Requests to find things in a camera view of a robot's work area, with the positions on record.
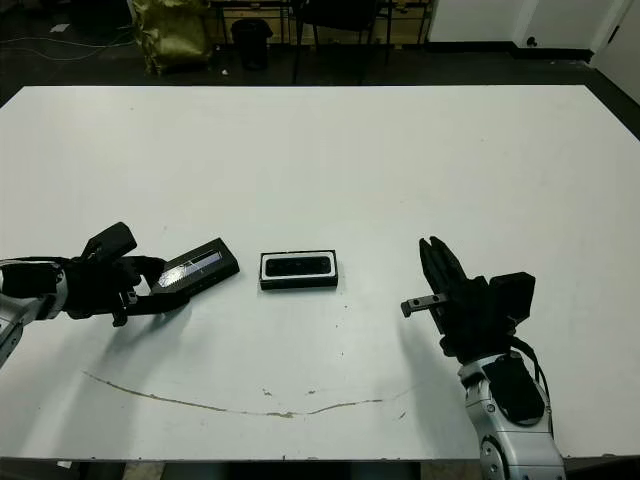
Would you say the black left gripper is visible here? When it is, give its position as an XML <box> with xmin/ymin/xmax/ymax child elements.
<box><xmin>64</xmin><ymin>254</ymin><xmax>192</xmax><ymax>329</ymax></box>

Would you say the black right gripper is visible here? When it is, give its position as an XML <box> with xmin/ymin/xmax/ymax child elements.
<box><xmin>399</xmin><ymin>237</ymin><xmax>514</xmax><ymax>364</ymax></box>

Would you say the black box lid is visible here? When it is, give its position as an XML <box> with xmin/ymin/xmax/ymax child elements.
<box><xmin>149</xmin><ymin>237</ymin><xmax>241</xmax><ymax>302</ymax></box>

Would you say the black bar-shaped camera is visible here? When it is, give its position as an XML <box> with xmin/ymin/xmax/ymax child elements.
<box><xmin>264</xmin><ymin>254</ymin><xmax>334</xmax><ymax>278</ymax></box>

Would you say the black box with white tray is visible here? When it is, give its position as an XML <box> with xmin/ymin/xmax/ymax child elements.
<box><xmin>259</xmin><ymin>247</ymin><xmax>341</xmax><ymax>292</ymax></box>

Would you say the yellow-green bag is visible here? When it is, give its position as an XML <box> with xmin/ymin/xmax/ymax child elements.
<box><xmin>130</xmin><ymin>0</ymin><xmax>214</xmax><ymax>75</ymax></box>

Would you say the black trash bin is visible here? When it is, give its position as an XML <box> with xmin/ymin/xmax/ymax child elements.
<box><xmin>230</xmin><ymin>18</ymin><xmax>274</xmax><ymax>72</ymax></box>

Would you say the black mesh office chair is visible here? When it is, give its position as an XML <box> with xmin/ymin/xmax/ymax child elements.
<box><xmin>290</xmin><ymin>0</ymin><xmax>392</xmax><ymax>85</ymax></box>

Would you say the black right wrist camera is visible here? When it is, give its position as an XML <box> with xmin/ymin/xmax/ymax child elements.
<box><xmin>486</xmin><ymin>271</ymin><xmax>538</xmax><ymax>332</ymax></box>

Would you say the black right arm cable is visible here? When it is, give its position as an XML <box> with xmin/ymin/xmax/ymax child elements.
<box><xmin>509</xmin><ymin>334</ymin><xmax>557</xmax><ymax>447</ymax></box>

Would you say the white floor cable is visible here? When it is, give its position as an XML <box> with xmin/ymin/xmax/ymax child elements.
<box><xmin>0</xmin><ymin>34</ymin><xmax>137</xmax><ymax>63</ymax></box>

